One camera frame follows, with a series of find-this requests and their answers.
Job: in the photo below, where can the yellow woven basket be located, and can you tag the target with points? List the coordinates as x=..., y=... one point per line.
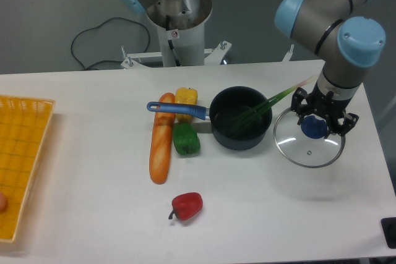
x=24, y=124

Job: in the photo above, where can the yellow bell pepper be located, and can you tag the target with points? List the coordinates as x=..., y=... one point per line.
x=185, y=96

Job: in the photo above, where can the orange baguette bread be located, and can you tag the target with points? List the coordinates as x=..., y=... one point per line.
x=160, y=149

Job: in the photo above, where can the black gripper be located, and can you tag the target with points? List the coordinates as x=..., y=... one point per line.
x=324, y=106

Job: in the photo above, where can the red bell pepper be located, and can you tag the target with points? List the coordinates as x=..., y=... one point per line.
x=185, y=206

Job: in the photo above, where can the green plastic spatula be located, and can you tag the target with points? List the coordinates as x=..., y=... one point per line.
x=243, y=122

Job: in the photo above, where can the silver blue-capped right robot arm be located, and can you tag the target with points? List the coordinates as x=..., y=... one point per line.
x=348, y=45

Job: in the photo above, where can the dark saucepan with blue handle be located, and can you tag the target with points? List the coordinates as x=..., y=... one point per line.
x=236, y=114

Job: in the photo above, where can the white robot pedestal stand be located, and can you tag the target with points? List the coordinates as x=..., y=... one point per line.
x=180, y=26

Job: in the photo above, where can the green bell pepper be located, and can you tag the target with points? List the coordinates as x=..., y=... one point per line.
x=185, y=139

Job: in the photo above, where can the black object at table corner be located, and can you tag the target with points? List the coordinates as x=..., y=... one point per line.
x=389, y=229

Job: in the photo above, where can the glass pot lid blue knob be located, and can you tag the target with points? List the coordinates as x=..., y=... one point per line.
x=307, y=144

